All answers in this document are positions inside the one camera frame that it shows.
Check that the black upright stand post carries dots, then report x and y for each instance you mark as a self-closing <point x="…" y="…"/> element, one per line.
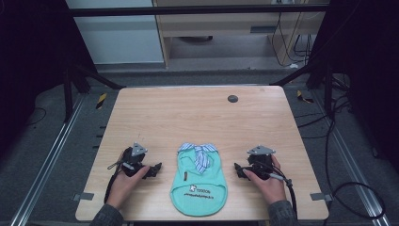
<point x="68" y="94"/>
<point x="328" y="91"/>

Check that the black horizontal frame bar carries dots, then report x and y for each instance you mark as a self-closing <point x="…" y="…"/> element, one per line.
<point x="188" y="10"/>

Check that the yellow tool on left floor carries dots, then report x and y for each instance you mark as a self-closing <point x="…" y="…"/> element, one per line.
<point x="101" y="101"/>

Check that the white cabinet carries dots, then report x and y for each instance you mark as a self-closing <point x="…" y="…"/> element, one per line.
<point x="119" y="40"/>

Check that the person's right hand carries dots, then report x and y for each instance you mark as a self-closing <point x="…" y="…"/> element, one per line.
<point x="269" y="188"/>

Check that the aluminium floor rail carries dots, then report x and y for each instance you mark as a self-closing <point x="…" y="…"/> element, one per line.
<point x="47" y="160"/>
<point x="354" y="169"/>

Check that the grey round table grommet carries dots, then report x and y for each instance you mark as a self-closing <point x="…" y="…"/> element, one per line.
<point x="232" y="99"/>

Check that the person's left hand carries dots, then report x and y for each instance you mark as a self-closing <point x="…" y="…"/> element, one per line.
<point x="125" y="185"/>

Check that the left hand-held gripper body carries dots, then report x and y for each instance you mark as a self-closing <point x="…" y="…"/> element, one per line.
<point x="134" y="160"/>

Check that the black diagonal frame brace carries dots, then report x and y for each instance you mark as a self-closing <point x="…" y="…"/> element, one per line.
<point x="100" y="77"/>
<point x="295" y="75"/>

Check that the yellow tool on right floor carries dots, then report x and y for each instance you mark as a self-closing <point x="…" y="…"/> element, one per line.
<point x="303" y="97"/>

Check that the dark curtain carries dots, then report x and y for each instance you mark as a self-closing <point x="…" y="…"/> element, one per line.
<point x="370" y="62"/>
<point x="31" y="62"/>

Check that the yellow tool on floor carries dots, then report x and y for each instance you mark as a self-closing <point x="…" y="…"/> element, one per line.
<point x="303" y="97"/>
<point x="101" y="101"/>

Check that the light wooden desk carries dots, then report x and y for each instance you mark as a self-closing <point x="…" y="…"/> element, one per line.
<point x="219" y="26"/>

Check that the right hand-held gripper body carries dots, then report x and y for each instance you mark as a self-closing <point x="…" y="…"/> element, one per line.
<point x="260" y="161"/>

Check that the mint green pet shirt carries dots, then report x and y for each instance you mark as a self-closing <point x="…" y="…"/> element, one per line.
<point x="198" y="188"/>

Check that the grey metal table bracket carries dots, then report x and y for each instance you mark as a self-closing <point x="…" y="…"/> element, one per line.
<point x="320" y="197"/>
<point x="83" y="196"/>

